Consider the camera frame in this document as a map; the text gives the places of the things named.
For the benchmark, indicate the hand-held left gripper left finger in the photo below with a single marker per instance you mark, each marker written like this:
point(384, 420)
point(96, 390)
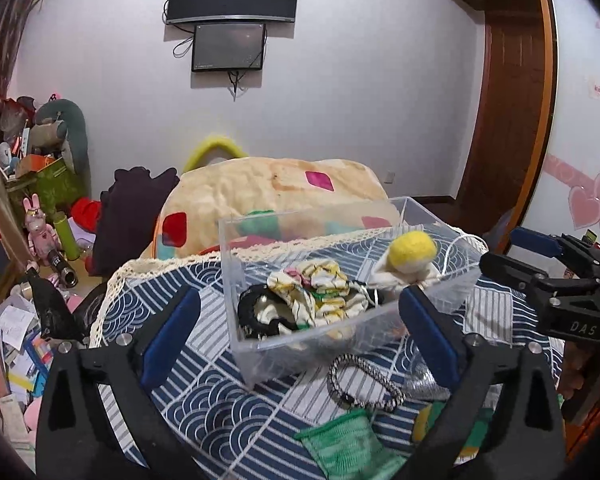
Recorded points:
point(172, 340)

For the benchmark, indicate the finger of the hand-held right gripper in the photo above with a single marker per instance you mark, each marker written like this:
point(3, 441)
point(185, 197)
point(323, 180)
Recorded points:
point(535, 241)
point(515, 272)

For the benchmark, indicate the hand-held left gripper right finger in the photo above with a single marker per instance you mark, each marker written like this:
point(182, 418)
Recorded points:
point(430, 337)

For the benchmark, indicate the clear plastic box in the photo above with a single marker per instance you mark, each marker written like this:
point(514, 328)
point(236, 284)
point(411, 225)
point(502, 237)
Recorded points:
point(245, 245)

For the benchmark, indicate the yellow green soft item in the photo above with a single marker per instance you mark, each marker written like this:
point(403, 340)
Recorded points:
point(425, 425)

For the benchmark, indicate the silver shiny pouch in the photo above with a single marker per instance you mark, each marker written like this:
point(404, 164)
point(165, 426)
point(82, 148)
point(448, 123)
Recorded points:
point(422, 385)

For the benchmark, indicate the blue wave pattern tablecloth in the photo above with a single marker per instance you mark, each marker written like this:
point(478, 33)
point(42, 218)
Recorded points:
point(205, 410)

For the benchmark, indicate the black scrunchie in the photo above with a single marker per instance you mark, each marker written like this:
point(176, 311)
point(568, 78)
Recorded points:
point(245, 306)

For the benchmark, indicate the yellow felt ball toy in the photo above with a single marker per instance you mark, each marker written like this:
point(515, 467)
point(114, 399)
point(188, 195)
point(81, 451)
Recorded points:
point(412, 250)

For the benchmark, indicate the striped yellow white cloth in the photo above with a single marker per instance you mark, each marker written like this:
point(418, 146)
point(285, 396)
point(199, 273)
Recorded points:
point(325, 285)

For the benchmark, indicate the black plastic bag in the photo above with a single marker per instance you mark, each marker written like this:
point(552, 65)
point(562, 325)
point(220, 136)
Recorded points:
point(50, 305)

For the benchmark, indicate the black flashlight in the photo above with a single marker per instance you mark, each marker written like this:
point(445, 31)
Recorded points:
point(62, 269)

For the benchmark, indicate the green mesh cloth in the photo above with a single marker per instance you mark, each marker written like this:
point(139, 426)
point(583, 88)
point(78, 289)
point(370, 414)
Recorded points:
point(345, 440)

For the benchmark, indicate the brown wooden wardrobe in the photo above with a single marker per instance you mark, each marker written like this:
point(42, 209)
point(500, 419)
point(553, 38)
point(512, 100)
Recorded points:
point(510, 110)

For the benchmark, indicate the dark purple cloth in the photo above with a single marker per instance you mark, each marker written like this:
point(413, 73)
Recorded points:
point(125, 210)

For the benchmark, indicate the green cylinder bottle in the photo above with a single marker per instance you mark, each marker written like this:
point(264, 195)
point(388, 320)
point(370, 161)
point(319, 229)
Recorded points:
point(64, 235)

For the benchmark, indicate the red cloth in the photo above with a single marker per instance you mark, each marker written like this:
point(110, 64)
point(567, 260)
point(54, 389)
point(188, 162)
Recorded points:
point(86, 212)

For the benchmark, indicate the pile of papers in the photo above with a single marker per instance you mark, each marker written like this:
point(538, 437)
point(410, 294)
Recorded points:
point(15, 340)

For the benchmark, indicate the pink bunny toy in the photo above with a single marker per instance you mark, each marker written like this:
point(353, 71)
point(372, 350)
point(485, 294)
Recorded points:
point(42, 232)

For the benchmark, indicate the cream blanket with coloured diamonds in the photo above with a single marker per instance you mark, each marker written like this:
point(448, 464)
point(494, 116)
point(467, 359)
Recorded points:
point(240, 185)

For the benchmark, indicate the white door with pink hearts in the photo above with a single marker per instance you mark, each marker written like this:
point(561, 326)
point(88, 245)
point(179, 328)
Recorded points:
point(580, 60)

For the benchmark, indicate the green cardboard box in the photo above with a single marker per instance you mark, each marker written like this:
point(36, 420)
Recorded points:
point(55, 180)

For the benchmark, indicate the yellow fuzzy hoop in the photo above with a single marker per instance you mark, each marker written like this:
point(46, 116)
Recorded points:
point(215, 141)

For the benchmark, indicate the grey green plush toy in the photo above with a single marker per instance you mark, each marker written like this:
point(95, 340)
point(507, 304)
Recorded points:
point(75, 125)

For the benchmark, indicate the pile of mixed clutter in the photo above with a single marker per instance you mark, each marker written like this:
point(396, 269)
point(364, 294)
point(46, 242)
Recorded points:
point(15, 135)

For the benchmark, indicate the beige curtain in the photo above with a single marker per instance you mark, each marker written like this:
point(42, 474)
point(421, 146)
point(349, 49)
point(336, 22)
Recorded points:
point(0, 60)

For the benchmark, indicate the white wall outlet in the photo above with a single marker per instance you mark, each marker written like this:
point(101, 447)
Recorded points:
point(389, 177)

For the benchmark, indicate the small black wall monitor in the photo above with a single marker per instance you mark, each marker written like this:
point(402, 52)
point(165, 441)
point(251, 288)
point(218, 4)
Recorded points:
point(228, 46)

